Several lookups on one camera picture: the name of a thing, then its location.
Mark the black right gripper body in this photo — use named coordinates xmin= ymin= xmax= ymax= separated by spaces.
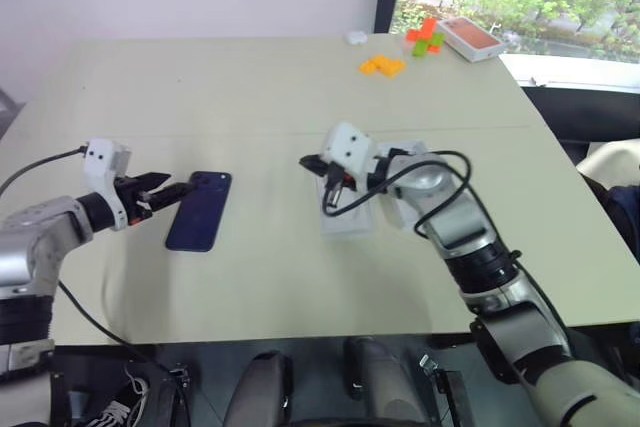
xmin=326 ymin=160 xmax=363 ymax=194

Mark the white phone box base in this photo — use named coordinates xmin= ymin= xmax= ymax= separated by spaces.
xmin=319 ymin=172 xmax=377 ymax=238

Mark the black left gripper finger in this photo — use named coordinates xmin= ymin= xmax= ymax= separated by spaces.
xmin=135 ymin=172 xmax=174 ymax=193
xmin=140 ymin=181 xmax=197 ymax=211

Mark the white window sill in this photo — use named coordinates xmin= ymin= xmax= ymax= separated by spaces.
xmin=498 ymin=52 xmax=640 ymax=94

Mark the phone box with orange print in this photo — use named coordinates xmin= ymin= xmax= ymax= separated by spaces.
xmin=436 ymin=16 xmax=507 ymax=64

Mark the black shoe with white laces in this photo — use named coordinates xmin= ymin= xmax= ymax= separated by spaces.
xmin=88 ymin=371 xmax=152 ymax=427

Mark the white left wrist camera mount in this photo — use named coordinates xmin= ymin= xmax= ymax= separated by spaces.
xmin=82 ymin=136 xmax=134 ymax=232

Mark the dark blue bag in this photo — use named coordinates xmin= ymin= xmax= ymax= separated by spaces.
xmin=603 ymin=184 xmax=640 ymax=264

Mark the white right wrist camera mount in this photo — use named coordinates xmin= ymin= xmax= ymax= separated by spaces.
xmin=321 ymin=121 xmax=379 ymax=181

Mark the orange toy block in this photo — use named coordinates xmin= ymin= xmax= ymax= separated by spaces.
xmin=405 ymin=16 xmax=439 ymax=44

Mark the yellow toy block cluster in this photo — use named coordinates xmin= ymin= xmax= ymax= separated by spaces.
xmin=358 ymin=53 xmax=408 ymax=80

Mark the green toy block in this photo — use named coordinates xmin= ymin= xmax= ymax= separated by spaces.
xmin=411 ymin=31 xmax=447 ymax=59

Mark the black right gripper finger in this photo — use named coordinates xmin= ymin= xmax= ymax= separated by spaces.
xmin=323 ymin=177 xmax=347 ymax=214
xmin=298 ymin=154 xmax=332 ymax=176

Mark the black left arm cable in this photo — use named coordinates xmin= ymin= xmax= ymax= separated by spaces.
xmin=0 ymin=145 xmax=180 ymax=389

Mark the small metal buckle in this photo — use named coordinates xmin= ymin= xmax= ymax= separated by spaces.
xmin=168 ymin=366 xmax=192 ymax=390

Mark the beige cushion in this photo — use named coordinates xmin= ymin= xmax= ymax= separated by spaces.
xmin=574 ymin=138 xmax=640 ymax=184

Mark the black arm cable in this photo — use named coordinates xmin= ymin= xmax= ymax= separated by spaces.
xmin=0 ymin=145 xmax=180 ymax=389
xmin=322 ymin=148 xmax=576 ymax=351

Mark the black strap with metal buckle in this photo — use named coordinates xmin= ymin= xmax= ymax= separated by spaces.
xmin=416 ymin=353 xmax=470 ymax=427

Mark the dark blue smartphone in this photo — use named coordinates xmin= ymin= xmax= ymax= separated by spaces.
xmin=164 ymin=170 xmax=234 ymax=253

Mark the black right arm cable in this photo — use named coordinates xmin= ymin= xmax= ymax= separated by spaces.
xmin=322 ymin=148 xmax=576 ymax=351

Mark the dark rounded grey shape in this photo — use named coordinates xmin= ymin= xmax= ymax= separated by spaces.
xmin=344 ymin=335 xmax=417 ymax=427
xmin=233 ymin=348 xmax=295 ymax=427

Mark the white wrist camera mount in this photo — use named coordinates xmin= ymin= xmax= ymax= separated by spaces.
xmin=82 ymin=136 xmax=134 ymax=232
xmin=321 ymin=121 xmax=379 ymax=181

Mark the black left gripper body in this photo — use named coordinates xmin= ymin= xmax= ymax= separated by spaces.
xmin=113 ymin=176 xmax=154 ymax=225

